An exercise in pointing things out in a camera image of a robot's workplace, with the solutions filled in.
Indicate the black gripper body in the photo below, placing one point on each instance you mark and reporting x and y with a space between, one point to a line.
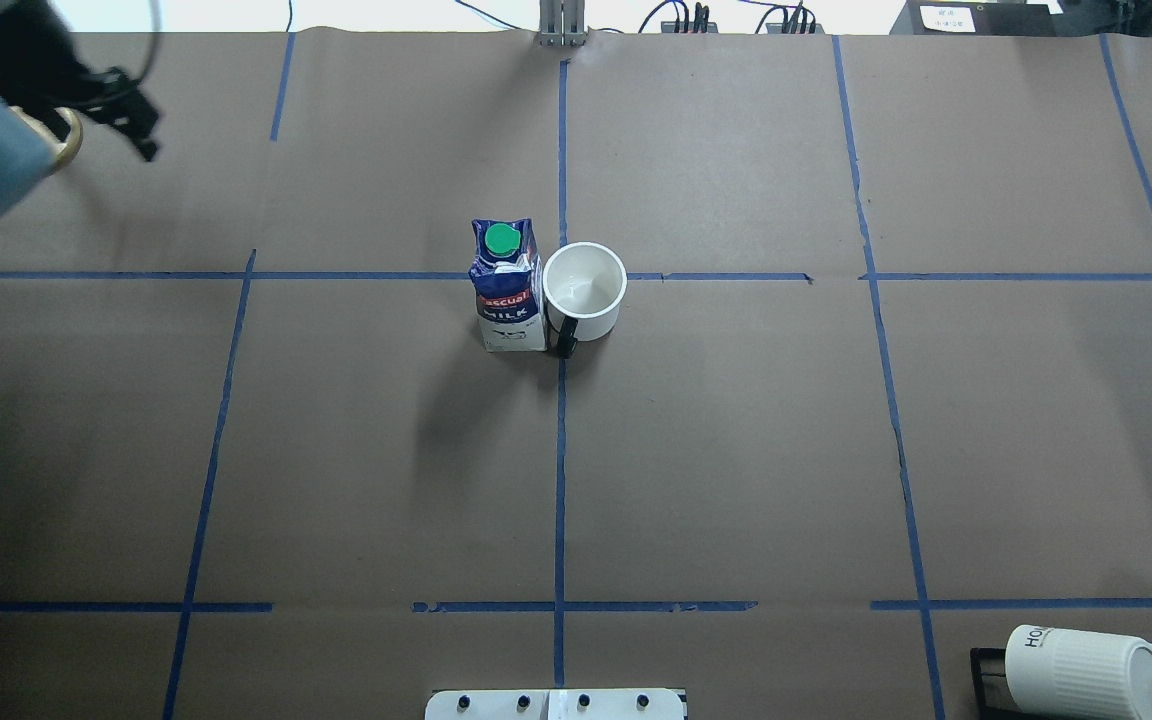
21 45

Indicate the blue milk carton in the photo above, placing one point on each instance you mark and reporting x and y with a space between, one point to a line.
506 276

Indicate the white smiley mug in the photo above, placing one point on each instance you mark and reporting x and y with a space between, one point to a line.
584 284

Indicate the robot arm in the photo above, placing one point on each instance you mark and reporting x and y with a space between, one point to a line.
46 93

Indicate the wooden mug tree stand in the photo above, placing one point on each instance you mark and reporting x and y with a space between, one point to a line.
61 128

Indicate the white ribbed mug far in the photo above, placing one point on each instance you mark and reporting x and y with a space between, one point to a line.
1071 674

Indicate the aluminium frame post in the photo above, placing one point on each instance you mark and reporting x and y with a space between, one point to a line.
561 23

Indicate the black wire mug rack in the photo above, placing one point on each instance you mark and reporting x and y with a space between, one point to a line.
990 691

